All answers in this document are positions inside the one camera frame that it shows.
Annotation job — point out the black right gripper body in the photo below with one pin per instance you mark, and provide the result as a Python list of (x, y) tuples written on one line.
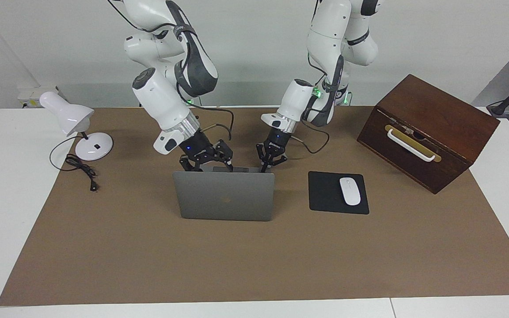
[(197, 148)]

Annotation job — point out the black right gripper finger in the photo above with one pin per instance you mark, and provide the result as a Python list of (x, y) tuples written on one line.
[(223, 151), (189, 164)]

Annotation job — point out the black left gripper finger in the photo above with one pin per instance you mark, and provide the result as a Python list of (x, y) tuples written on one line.
[(279, 157), (263, 152)]

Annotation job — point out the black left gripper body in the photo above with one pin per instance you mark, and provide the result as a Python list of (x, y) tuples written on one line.
[(279, 139)]

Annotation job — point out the silver laptop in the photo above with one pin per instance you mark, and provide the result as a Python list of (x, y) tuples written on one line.
[(223, 198)]

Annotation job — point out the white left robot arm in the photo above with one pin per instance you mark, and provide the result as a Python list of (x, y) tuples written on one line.
[(296, 99)]

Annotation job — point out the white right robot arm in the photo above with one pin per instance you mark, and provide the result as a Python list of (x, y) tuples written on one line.
[(161, 101)]

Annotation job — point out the black mouse pad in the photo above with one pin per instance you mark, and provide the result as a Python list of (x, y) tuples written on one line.
[(325, 194)]

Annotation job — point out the white computer mouse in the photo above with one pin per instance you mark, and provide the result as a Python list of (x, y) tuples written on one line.
[(350, 192)]

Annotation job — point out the brown table mat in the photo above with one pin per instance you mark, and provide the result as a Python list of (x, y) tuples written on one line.
[(237, 265)]

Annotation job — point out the white desk lamp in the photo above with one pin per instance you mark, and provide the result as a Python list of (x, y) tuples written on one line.
[(66, 112)]

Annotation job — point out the dark brown wooden box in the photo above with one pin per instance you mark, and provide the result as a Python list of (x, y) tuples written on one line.
[(457, 128)]

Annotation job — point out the white wall socket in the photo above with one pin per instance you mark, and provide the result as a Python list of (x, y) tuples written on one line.
[(29, 95)]

